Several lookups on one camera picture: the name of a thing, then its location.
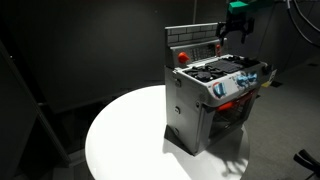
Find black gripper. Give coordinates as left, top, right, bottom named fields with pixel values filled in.
left=216, top=12, right=255, bottom=45

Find grey toy stove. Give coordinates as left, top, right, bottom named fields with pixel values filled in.
left=165, top=23, right=275, bottom=155

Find black chair base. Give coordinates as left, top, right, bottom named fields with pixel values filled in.
left=293, top=149, right=320, bottom=180

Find round white table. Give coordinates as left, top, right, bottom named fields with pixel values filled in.
left=85, top=85, right=250, bottom=180

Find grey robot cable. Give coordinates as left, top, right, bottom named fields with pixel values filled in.
left=285, top=0, right=320, bottom=48

